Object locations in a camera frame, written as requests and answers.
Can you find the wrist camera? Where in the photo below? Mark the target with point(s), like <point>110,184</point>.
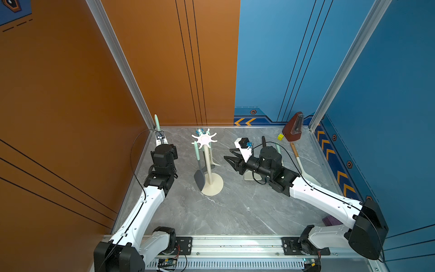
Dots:
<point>245,147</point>
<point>160,138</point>

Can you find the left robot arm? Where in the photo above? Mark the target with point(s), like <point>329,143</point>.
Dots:
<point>125,251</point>

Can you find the dark red metronome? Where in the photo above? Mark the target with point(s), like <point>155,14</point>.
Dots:
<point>292,131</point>

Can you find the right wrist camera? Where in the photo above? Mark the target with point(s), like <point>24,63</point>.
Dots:
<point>245,147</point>

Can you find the wooden handle white spatula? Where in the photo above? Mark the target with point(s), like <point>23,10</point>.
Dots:
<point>304,174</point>

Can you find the green circuit board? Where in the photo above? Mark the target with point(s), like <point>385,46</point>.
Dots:
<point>313,265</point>
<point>167,263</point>

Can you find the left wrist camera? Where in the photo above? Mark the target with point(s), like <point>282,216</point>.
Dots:
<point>160,138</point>

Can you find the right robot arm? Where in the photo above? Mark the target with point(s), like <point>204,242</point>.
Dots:
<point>362,227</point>

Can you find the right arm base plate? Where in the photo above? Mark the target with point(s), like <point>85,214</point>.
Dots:
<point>292,246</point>

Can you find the mint handle white spatula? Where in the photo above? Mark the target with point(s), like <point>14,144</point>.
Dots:
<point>278,148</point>

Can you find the mint handle grey spatula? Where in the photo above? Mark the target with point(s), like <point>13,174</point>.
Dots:
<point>157,123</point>

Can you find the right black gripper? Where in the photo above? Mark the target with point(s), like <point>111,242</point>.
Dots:
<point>237,161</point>

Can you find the white utensil rack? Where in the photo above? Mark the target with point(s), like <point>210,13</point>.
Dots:
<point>214,182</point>

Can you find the mint handle grey turner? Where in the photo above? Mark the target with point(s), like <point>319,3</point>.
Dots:
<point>199,176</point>

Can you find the left green circuit board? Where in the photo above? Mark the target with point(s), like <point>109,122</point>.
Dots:
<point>167,263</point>

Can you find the mint handle cream turner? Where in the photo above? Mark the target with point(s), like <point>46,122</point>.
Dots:
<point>251,176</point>

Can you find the right green circuit board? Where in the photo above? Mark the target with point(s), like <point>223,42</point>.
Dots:
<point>313,265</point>

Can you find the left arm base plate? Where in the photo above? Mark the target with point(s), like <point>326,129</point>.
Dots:
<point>182,246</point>

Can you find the aluminium front rail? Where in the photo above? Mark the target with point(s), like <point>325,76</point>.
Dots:
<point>238,246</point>

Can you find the small blue owl toy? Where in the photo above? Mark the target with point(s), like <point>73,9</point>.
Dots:
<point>200,131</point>

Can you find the purple flat block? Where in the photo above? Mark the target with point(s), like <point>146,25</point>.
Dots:
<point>331,221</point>

